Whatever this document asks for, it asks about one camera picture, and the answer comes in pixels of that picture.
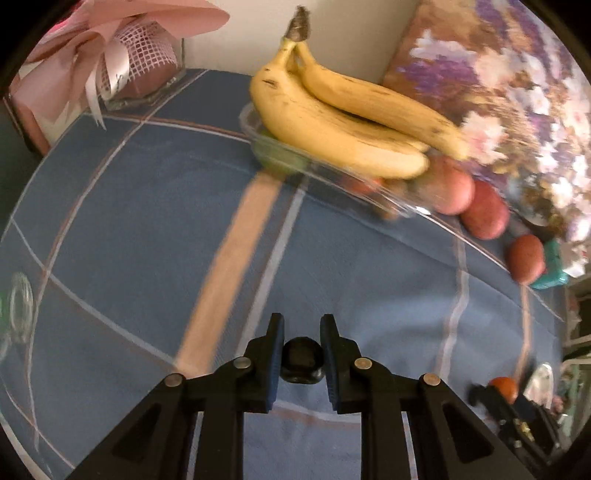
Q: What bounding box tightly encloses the orange tangerine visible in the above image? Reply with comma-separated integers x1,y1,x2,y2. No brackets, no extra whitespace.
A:
488,376,519,405

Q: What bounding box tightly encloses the small dark plum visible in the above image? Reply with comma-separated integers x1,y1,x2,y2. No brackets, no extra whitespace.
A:
280,337,325,385

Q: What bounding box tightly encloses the silver metal plate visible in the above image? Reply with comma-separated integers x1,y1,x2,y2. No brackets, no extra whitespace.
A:
523,363,554,410

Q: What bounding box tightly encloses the teal tin box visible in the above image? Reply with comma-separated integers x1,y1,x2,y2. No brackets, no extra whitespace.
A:
531,239,568,290

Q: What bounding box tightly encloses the red apple near box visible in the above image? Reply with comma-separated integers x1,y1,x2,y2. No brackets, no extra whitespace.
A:
505,234,546,285

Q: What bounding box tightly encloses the dark red apple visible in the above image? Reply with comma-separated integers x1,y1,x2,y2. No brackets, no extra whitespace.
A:
460,180,510,240

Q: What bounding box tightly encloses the blue plaid tablecloth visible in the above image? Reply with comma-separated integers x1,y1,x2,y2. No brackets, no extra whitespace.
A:
1,71,565,479

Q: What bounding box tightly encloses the pale pink apple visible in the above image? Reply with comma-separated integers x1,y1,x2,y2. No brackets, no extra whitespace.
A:
426,156,475,216

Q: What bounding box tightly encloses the clear glass fruit tray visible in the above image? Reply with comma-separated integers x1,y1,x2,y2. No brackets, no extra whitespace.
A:
238,103,431,218

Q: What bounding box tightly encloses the yellow banana bunch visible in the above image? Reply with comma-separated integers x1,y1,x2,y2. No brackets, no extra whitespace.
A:
249,6,469,180

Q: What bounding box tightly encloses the floral painting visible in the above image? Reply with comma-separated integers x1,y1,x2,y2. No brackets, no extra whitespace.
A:
384,1,590,278

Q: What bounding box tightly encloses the pink flower bouquet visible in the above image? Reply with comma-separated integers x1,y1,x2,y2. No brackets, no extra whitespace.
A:
8,1,229,155

